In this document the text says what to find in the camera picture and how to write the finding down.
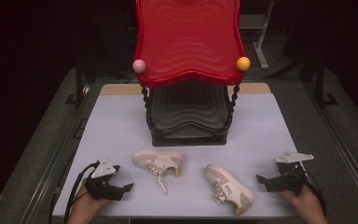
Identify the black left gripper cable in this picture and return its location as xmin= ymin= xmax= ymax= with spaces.
xmin=62 ymin=161 xmax=101 ymax=224

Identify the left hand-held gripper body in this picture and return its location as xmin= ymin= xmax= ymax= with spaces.
xmin=84 ymin=157 xmax=126 ymax=202

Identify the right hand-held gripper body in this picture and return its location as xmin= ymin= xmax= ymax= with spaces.
xmin=264 ymin=151 xmax=315 ymax=197

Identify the grey metal stand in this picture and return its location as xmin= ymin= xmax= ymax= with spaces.
xmin=239 ymin=0 xmax=275 ymax=71

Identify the person's right hand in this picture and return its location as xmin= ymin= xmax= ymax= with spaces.
xmin=277 ymin=179 xmax=324 ymax=216

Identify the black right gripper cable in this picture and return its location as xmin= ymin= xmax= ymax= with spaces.
xmin=302 ymin=172 xmax=328 ymax=217

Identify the dark metal stand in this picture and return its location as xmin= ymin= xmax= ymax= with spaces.
xmin=64 ymin=57 xmax=90 ymax=107
xmin=314 ymin=59 xmax=339 ymax=108

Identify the person's left hand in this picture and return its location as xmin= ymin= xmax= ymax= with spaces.
xmin=70 ymin=178 xmax=114 ymax=218

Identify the beige sneaker yellow heel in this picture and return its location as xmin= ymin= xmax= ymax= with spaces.
xmin=132 ymin=149 xmax=185 ymax=196
xmin=204 ymin=163 xmax=255 ymax=217

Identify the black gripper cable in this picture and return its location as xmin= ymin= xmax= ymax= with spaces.
xmin=302 ymin=172 xmax=328 ymax=217
xmin=62 ymin=161 xmax=101 ymax=224

